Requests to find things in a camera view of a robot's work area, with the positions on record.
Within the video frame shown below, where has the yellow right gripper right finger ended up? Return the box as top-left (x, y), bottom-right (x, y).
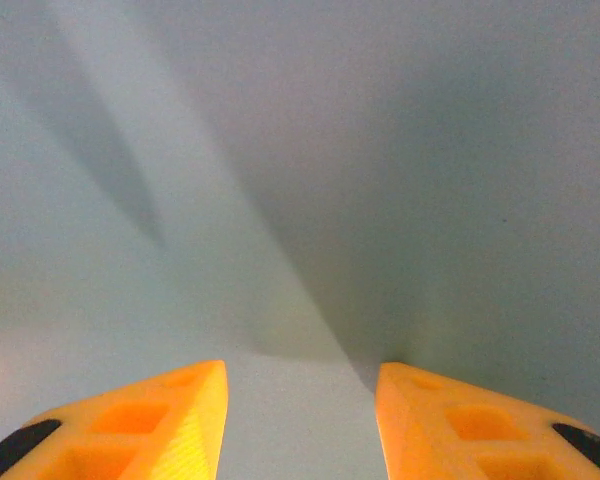
top-left (374, 361), bottom-right (600, 480)

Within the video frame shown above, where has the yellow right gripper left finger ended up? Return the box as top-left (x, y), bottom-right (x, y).
top-left (0, 358), bottom-right (230, 480)

